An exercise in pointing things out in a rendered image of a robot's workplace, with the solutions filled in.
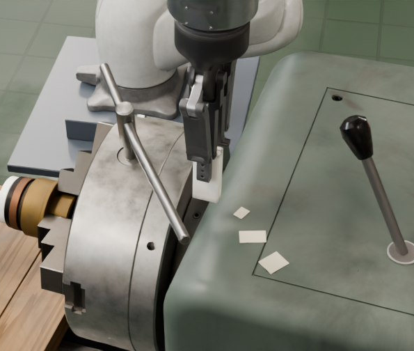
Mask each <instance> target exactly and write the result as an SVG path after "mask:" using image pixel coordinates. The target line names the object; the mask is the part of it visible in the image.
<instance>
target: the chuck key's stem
mask: <svg viewBox="0 0 414 351"><path fill-rule="evenodd" d="M116 119H117V124H118V134H119V139H120V145H121V146H122V147H123V148H124V150H125V153H124V155H125V158H126V160H127V161H129V160H132V159H136V158H137V157H136V155H135V153H134V151H133V149H132V146H131V144H130V142H129V139H128V137H127V134H126V132H125V129H124V127H123V125H124V124H125V123H128V122H132V123H133V124H134V127H135V130H136V121H135V115H134V106H133V105H132V104H131V103H129V102H121V103H119V104H117V106H116Z"/></svg>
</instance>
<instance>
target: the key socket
mask: <svg viewBox="0 0 414 351"><path fill-rule="evenodd" d="M124 153H125V150H124V149H122V150H121V151H120V152H119V153H118V161H119V162H120V163H121V164H124V165H127V166H131V165H135V164H138V163H139V161H138V159H137V158H136V159H132V160H129V161H127V160H126V158H125V155H124Z"/></svg>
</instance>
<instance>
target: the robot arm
mask: <svg viewBox="0 0 414 351"><path fill-rule="evenodd" d="M302 24H303V2H302V0H98V1H97V8H96V15H95V32H96V42H97V52H98V56H99V61H100V65H101V64H103V63H107V64H108V65H109V67H110V69H111V72H112V75H113V77H114V79H115V81H116V84H117V86H118V89H119V91H120V94H121V96H122V99H123V101H124V102H129V103H131V104H132V105H133V106H134V114H140V115H145V116H155V117H158V118H162V119H164V120H172V119H174V118H176V117H177V102H178V100H179V96H180V93H181V90H182V86H183V83H184V80H185V77H186V80H187V81H188V83H189V99H188V98H186V99H183V98H182V99H181V100H180V103H179V109H180V112H181V114H182V118H183V125H184V138H185V144H186V157H187V160H189V161H192V162H193V198H197V199H200V200H204V201H209V202H212V203H218V201H219V199H220V197H221V185H222V169H223V148H222V147H219V146H225V147H229V145H230V140H231V139H229V138H225V137H224V133H225V132H227V131H228V129H229V127H230V125H229V123H230V112H231V105H232V94H233V88H234V76H235V70H236V64H237V59H244V58H250V57H255V56H263V55H267V54H270V53H273V52H276V51H278V50H279V49H282V48H283V47H285V46H287V45H288V44H290V43H291V42H293V41H294V39H295V38H296V36H297V35H298V34H299V33H300V31H301V28H302ZM100 65H85V66H79V67H78V68H77V71H78V72H77V73H76V77H77V80H78V81H82V82H85V83H88V84H92V85H95V86H96V88H95V91H94V93H93V94H92V95H91V96H90V97H89V98H88V100H87V108H88V110H89V111H94V112H96V111H113V112H116V107H115V105H114V103H113V100H112V98H111V95H110V92H109V90H108V88H107V85H106V82H105V80H104V78H103V76H102V73H101V70H100V68H99V67H100Z"/></svg>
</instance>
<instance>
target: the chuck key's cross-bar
mask: <svg viewBox="0 0 414 351"><path fill-rule="evenodd" d="M99 68H100V70H101V73H102V76H103V78H104V80H105V82H106V85H107V88H108V90H109V92H110V95H111V98H112V100H113V103H114V105H115V107H116V106H117V104H119V103H121V102H124V101H123V99H122V96H121V94H120V91H119V89H118V86H117V84H116V81H115V79H114V77H113V75H112V72H111V69H110V67H109V65H108V64H107V63H103V64H101V65H100V67H99ZM123 127H124V129H125V132H126V134H127V137H128V139H129V142H130V144H131V146H132V149H133V151H134V153H135V155H136V157H137V159H138V161H139V162H140V164H141V166H142V168H143V170H144V172H145V174H146V176H147V178H148V180H149V182H150V184H151V186H152V188H153V190H154V192H155V194H156V196H157V198H158V200H159V202H160V204H161V206H162V208H163V210H164V212H165V214H166V216H167V218H168V220H169V222H170V225H171V226H172V228H173V230H174V231H175V234H176V236H177V238H178V240H179V241H180V243H181V244H187V243H189V241H190V239H191V238H190V236H189V234H188V232H187V230H186V228H185V226H184V224H183V223H182V220H181V219H180V216H179V215H178V213H177V210H176V209H175V207H174V205H173V203H172V201H171V199H170V197H169V195H168V194H167V192H166V190H165V188H164V186H163V184H162V182H161V180H160V179H159V176H158V175H157V172H156V171H155V169H154V167H153V165H152V163H151V161H150V159H149V157H148V155H147V153H146V151H145V149H144V148H143V146H142V144H141V141H140V139H139V137H138V135H137V132H136V130H135V127H134V124H133V123H132V122H128V123H125V124H124V125H123Z"/></svg>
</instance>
